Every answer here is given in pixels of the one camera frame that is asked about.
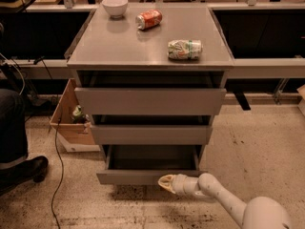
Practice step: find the cardboard box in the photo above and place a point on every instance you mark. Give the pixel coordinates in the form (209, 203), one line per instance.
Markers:
(75, 137)

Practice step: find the green bottle in box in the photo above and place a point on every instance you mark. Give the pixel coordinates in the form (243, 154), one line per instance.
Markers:
(78, 116)

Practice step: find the grey top drawer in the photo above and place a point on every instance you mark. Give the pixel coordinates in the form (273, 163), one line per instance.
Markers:
(150, 93)

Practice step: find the grey middle drawer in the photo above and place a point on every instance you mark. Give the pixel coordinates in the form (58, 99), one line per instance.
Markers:
(152, 130)

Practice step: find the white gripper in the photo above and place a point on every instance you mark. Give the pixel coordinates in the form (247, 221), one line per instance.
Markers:
(181, 183)

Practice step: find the white ceramic bowl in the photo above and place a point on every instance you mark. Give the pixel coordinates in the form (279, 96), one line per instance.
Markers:
(115, 8)

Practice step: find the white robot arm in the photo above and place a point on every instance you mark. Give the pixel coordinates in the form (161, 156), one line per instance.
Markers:
(258, 213)

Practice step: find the green white soda can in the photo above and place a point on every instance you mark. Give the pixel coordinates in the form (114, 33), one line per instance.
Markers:
(184, 49)

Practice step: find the black shoe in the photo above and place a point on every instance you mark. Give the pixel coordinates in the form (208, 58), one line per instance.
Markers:
(33, 169)

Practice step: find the grey drawer cabinet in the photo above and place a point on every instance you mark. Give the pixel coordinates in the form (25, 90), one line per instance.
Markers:
(118, 45)

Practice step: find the grey bottom drawer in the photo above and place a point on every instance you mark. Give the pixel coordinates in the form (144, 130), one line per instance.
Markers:
(146, 164)

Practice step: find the orange soda can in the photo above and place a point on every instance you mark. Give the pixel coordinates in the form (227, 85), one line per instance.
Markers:
(148, 19)

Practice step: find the grey drawer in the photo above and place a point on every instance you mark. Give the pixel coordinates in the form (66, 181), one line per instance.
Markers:
(152, 130)
(146, 164)
(150, 93)

